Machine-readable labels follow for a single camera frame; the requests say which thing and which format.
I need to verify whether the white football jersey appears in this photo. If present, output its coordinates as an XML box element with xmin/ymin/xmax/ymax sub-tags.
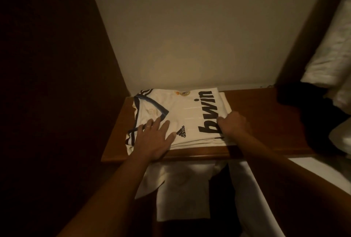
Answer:
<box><xmin>125</xmin><ymin>87</ymin><xmax>231</xmax><ymax>155</ymax></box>

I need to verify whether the person's left forearm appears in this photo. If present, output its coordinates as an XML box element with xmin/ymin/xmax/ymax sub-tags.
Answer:
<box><xmin>57</xmin><ymin>154</ymin><xmax>165</xmax><ymax>237</ymax></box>

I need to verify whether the dark wooden wardrobe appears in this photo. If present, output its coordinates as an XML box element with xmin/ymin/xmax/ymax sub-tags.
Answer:
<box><xmin>0</xmin><ymin>0</ymin><xmax>351</xmax><ymax>237</ymax></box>

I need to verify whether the white t-shirt blue player print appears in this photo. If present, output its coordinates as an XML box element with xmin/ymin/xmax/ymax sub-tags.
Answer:
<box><xmin>218</xmin><ymin>91</ymin><xmax>237</xmax><ymax>147</ymax></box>

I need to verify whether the person's right hand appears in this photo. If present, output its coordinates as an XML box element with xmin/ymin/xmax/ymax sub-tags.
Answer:
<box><xmin>216</xmin><ymin>110</ymin><xmax>253</xmax><ymax>146</ymax></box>

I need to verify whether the person's left hand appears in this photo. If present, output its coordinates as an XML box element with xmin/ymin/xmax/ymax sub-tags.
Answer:
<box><xmin>132</xmin><ymin>116</ymin><xmax>177</xmax><ymax>162</ymax></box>

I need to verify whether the large folded white cloth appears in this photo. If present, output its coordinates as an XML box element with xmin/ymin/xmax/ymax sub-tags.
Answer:
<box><xmin>227</xmin><ymin>156</ymin><xmax>351</xmax><ymax>237</ymax></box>

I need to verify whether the white hanging robe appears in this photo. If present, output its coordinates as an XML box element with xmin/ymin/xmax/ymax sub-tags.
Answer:
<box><xmin>301</xmin><ymin>0</ymin><xmax>351</xmax><ymax>155</ymax></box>

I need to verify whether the small folded white cloth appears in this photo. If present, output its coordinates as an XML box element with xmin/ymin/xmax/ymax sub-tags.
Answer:
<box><xmin>134</xmin><ymin>160</ymin><xmax>228</xmax><ymax>223</ymax></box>

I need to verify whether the person's right forearm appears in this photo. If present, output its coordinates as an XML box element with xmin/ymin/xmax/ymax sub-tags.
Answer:
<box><xmin>236</xmin><ymin>132</ymin><xmax>351</xmax><ymax>237</ymax></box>

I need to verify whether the wooden closet shelf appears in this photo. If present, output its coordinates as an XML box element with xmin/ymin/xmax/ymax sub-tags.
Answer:
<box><xmin>100</xmin><ymin>86</ymin><xmax>319</xmax><ymax>163</ymax></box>

